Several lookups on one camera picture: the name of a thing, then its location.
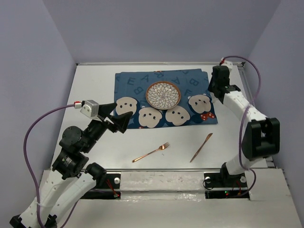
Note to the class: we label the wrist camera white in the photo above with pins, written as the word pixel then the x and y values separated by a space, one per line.
pixel 90 109
pixel 226 63

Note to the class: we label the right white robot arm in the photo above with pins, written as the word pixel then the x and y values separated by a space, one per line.
pixel 259 135

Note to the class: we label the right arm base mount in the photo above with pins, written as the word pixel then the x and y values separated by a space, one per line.
pixel 217 187

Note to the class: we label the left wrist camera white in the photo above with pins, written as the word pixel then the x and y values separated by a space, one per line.
pixel 90 109

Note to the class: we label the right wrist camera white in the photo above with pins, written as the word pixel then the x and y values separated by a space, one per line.
pixel 226 63

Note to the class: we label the copper knife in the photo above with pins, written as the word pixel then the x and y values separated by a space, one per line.
pixel 199 149

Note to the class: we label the floral patterned plate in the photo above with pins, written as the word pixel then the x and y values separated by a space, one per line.
pixel 163 95

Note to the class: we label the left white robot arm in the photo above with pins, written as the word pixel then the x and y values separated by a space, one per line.
pixel 70 176

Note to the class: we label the blue cartoon placemat cloth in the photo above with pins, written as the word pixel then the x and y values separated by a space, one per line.
pixel 195 106

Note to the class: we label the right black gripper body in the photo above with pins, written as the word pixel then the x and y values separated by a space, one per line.
pixel 213 86

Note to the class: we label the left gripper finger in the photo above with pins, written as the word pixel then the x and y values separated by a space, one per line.
pixel 104 110
pixel 120 122

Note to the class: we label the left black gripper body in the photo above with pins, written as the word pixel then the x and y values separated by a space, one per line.
pixel 96 129

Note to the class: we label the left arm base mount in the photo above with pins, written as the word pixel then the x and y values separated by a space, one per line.
pixel 107 189

